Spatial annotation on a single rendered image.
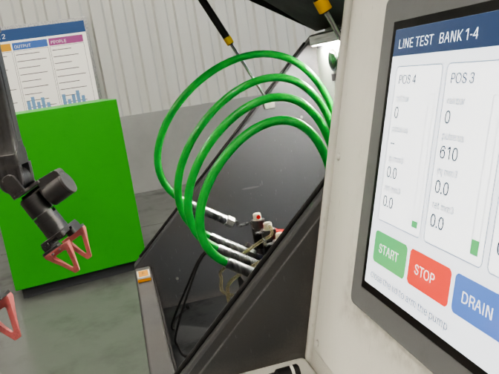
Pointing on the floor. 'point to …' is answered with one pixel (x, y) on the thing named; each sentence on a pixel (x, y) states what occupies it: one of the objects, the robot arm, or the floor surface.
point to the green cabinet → (78, 148)
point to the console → (350, 213)
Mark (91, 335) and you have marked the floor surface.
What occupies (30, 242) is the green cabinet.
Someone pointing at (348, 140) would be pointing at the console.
